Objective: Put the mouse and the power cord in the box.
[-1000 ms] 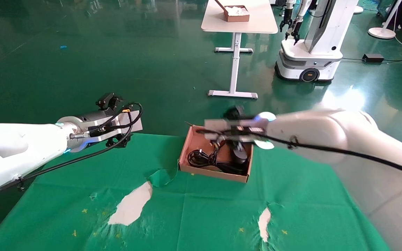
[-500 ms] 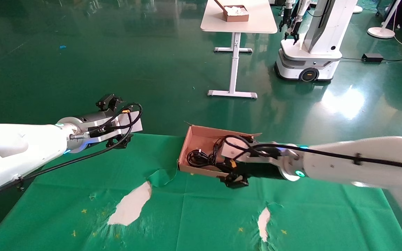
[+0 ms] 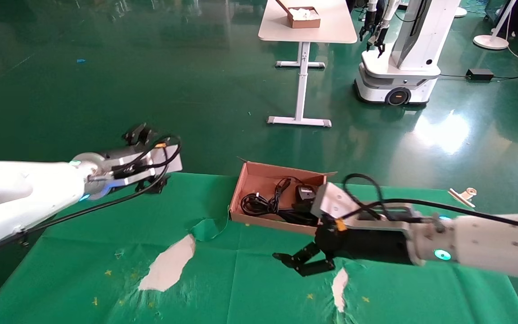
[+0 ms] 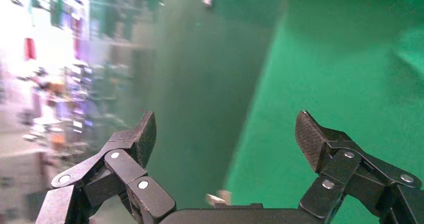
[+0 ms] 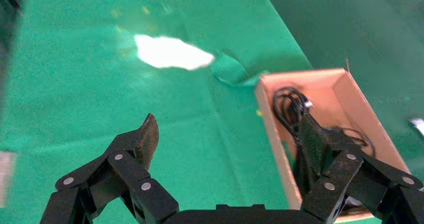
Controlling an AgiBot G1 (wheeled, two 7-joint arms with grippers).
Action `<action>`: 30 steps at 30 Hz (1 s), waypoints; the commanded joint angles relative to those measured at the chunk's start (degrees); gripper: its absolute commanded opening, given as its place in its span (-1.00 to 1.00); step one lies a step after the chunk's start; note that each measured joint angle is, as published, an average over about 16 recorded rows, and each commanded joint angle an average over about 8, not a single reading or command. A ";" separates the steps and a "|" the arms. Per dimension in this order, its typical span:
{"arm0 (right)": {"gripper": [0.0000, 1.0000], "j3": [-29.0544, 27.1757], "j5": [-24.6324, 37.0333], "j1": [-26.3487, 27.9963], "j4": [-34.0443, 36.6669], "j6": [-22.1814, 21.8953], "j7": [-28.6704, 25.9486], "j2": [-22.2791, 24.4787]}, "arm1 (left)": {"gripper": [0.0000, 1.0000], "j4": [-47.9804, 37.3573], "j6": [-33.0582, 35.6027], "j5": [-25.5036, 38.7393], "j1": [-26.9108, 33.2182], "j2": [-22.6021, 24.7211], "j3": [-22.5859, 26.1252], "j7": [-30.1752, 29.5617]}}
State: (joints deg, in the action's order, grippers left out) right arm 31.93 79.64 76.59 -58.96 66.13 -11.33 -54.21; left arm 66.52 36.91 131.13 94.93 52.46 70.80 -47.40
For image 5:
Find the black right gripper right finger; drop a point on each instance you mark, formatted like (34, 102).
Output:
(344, 169)

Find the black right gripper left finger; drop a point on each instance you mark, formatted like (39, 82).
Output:
(129, 169)

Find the open brown cardboard box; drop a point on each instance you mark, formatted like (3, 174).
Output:
(357, 93)

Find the green table cloth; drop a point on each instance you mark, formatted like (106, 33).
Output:
(82, 99)

